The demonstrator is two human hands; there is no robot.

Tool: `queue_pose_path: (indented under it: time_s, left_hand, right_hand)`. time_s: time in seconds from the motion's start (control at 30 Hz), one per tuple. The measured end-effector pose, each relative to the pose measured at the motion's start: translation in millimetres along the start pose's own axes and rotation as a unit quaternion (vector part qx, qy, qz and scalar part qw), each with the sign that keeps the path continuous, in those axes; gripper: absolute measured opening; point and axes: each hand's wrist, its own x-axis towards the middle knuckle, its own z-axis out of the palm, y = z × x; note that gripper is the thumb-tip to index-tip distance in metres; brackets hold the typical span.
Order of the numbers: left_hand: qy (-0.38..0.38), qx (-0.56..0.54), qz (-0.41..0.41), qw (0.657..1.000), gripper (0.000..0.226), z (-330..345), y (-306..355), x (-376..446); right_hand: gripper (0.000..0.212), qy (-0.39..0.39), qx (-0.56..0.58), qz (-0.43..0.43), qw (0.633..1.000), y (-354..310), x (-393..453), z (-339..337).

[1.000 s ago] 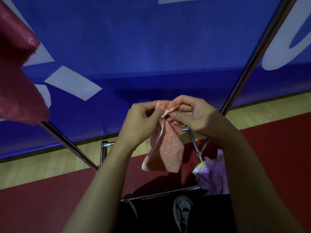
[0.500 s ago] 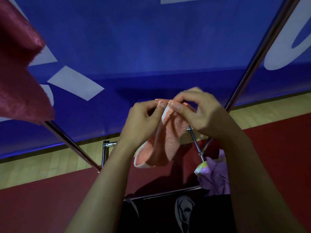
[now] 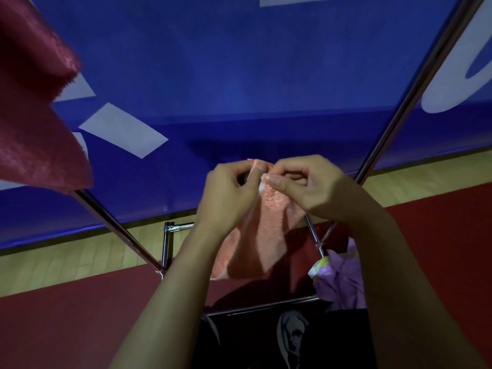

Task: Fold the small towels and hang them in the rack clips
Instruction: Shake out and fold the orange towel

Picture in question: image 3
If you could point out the person's left hand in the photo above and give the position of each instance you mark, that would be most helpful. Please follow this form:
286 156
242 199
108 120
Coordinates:
226 203

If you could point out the person's right hand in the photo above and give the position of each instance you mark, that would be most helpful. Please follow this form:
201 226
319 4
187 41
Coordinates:
326 192

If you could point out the orange patterned towel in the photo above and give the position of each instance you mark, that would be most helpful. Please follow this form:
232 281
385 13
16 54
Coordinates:
265 234

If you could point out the yellow white cloth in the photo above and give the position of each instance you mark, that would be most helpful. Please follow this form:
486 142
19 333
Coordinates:
318 267

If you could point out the purple towel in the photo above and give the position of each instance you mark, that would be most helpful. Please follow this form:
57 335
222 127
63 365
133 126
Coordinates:
344 284

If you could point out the metal drying rack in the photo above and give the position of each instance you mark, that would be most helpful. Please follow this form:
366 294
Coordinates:
415 88

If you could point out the pink towel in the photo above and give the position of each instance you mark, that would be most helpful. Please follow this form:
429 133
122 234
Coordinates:
34 142

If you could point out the person's right forearm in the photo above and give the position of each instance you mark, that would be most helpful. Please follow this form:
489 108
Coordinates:
411 303

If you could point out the person's left forearm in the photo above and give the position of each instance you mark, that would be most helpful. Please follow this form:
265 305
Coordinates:
169 307

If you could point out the person's left grey shoe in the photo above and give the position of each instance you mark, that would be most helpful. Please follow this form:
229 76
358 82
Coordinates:
213 328

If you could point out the person's grey shoe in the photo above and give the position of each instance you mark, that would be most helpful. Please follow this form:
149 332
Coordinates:
213 328
292 334

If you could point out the person's right grey shoe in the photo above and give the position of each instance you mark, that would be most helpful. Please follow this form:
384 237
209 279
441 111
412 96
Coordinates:
292 334

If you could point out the person's black trousers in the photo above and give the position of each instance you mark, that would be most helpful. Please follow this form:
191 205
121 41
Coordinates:
338 342

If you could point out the blue banner with white print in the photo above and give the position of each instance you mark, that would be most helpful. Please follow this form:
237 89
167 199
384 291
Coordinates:
238 65

